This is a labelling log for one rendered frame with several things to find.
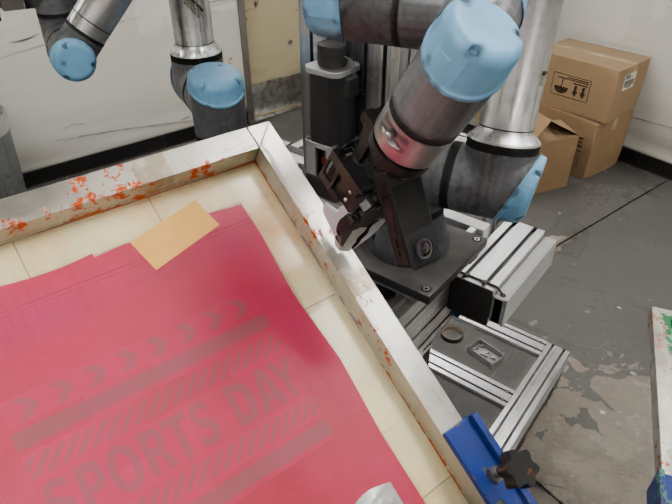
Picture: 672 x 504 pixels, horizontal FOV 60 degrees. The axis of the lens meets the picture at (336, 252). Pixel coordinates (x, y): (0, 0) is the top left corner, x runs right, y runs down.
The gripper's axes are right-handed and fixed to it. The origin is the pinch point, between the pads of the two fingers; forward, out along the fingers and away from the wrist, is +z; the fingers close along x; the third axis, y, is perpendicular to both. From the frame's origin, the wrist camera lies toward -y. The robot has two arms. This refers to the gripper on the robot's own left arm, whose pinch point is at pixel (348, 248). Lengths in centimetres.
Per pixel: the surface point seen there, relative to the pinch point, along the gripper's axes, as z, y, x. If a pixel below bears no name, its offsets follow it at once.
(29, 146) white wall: 283, 228, -18
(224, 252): 5.8, 8.0, 12.7
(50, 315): 5.8, 8.9, 34.3
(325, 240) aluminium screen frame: 2.3, 2.9, 1.0
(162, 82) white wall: 265, 239, -113
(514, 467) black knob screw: -4.8, -31.8, 0.4
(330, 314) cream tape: 5.7, -5.6, 4.3
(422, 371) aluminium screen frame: 2.3, -18.1, -0.7
